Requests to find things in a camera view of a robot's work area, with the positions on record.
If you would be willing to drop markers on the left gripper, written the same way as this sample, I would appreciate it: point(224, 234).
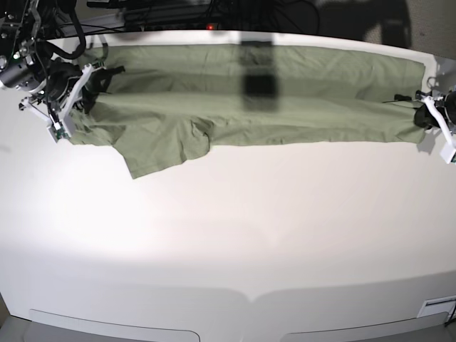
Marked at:
point(437, 112)

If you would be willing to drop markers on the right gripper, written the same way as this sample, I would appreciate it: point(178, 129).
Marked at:
point(70, 86)

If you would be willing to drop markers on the green T-shirt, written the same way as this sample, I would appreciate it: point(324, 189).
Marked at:
point(160, 106)

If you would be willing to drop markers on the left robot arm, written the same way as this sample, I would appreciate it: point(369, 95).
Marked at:
point(441, 83)

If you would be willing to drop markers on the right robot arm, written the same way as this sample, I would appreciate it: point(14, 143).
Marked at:
point(26, 29)

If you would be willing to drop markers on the black power strip red light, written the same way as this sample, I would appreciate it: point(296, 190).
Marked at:
point(182, 26)

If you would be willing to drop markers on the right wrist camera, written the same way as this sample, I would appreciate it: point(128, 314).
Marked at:
point(58, 132)

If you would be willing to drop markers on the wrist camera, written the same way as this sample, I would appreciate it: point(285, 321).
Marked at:
point(448, 153)
point(58, 132)

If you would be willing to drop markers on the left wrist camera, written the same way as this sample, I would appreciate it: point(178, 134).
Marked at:
point(448, 153)

